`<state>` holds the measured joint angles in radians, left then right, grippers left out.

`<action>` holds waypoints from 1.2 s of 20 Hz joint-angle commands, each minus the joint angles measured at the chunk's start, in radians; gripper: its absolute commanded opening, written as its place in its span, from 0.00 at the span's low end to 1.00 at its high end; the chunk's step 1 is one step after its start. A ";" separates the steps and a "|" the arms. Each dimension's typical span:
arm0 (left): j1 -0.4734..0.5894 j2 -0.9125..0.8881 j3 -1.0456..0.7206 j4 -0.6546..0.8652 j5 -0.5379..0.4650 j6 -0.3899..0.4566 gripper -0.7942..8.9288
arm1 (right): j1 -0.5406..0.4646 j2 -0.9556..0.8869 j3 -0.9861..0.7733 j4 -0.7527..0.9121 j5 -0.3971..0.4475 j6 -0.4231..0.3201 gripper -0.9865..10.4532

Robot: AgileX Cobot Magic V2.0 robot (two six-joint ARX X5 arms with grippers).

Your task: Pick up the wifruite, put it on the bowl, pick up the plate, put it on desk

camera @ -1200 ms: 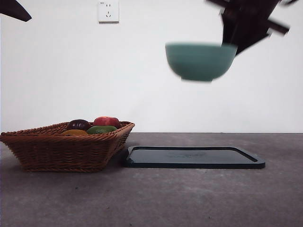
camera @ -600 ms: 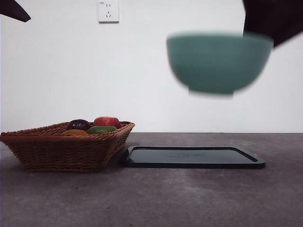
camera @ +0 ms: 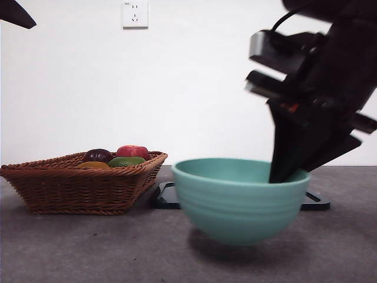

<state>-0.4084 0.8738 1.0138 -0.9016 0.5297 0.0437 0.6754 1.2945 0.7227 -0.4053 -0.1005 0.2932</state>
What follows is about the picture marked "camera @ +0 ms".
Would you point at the orange-brown kiwi fruit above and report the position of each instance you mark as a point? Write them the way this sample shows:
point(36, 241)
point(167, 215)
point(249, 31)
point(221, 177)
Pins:
point(92, 165)

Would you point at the dark rectangular tray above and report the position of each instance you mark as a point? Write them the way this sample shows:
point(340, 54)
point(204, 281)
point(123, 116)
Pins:
point(165, 200)

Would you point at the teal ribbed bowl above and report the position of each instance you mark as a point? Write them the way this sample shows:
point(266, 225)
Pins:
point(235, 212)

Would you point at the green fruit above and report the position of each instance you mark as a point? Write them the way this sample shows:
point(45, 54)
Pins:
point(126, 162)

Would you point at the red apple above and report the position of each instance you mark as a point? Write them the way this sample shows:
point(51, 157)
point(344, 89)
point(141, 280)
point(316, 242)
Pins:
point(132, 151)

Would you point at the brown wicker basket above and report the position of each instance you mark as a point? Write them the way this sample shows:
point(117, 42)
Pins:
point(76, 188)

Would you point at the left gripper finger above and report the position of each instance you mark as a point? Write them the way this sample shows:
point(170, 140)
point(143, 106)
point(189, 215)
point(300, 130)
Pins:
point(14, 13)

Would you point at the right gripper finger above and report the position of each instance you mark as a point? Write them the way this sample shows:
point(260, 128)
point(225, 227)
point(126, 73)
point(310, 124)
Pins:
point(338, 150)
point(294, 141)

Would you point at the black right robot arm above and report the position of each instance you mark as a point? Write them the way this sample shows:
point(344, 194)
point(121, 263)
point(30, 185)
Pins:
point(347, 59)

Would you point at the white wall socket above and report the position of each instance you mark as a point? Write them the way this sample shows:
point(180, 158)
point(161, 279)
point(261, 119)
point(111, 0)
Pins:
point(135, 14)

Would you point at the dark purple fruit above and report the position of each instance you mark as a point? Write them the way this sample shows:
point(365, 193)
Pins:
point(95, 155)

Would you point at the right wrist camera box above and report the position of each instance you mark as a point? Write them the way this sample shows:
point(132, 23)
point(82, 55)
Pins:
point(277, 50)

